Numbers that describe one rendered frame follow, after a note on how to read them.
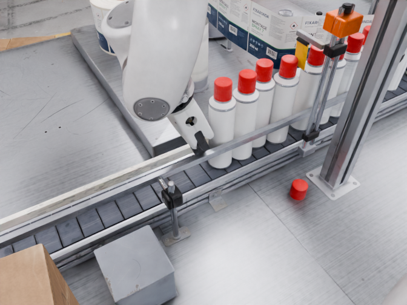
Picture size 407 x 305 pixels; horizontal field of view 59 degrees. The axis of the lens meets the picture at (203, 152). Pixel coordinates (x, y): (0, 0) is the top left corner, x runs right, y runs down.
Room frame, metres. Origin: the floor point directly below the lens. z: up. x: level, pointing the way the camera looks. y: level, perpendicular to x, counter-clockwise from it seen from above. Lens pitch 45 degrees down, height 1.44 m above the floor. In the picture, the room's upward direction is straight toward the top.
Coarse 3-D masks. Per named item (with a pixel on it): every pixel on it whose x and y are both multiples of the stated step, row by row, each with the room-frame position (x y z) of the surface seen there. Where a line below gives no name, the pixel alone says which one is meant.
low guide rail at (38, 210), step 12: (168, 156) 0.52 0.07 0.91; (180, 156) 0.53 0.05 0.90; (132, 168) 0.48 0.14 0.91; (144, 168) 0.49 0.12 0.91; (108, 180) 0.45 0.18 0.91; (120, 180) 0.46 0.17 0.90; (72, 192) 0.42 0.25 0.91; (84, 192) 0.43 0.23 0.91; (48, 204) 0.39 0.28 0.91; (60, 204) 0.40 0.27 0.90; (12, 216) 0.37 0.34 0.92; (24, 216) 0.37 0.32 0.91; (36, 216) 0.38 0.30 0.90; (0, 228) 0.35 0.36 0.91
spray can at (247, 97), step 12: (240, 72) 0.56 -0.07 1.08; (252, 72) 0.57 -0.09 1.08; (240, 84) 0.55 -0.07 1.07; (252, 84) 0.55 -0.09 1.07; (240, 96) 0.54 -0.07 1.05; (252, 96) 0.54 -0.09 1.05; (240, 108) 0.54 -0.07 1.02; (252, 108) 0.54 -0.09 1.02; (240, 120) 0.54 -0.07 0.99; (252, 120) 0.54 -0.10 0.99; (240, 132) 0.54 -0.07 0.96; (252, 144) 0.55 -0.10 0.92; (240, 156) 0.54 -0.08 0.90
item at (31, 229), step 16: (336, 96) 0.66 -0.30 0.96; (304, 112) 0.60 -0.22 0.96; (272, 128) 0.55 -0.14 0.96; (224, 144) 0.50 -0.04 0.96; (240, 144) 0.51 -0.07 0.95; (192, 160) 0.46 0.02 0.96; (112, 192) 0.38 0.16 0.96; (128, 192) 0.39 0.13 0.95; (80, 208) 0.35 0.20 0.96; (32, 224) 0.32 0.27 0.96; (48, 224) 0.32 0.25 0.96; (0, 240) 0.29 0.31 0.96; (16, 240) 0.30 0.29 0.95
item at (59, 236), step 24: (336, 120) 0.67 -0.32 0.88; (288, 144) 0.59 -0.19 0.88; (192, 168) 0.51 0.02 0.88; (144, 192) 0.45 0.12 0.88; (48, 216) 0.39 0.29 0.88; (96, 216) 0.39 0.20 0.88; (120, 216) 0.39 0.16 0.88; (24, 240) 0.34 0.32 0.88; (48, 240) 0.34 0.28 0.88; (72, 240) 0.34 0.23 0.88
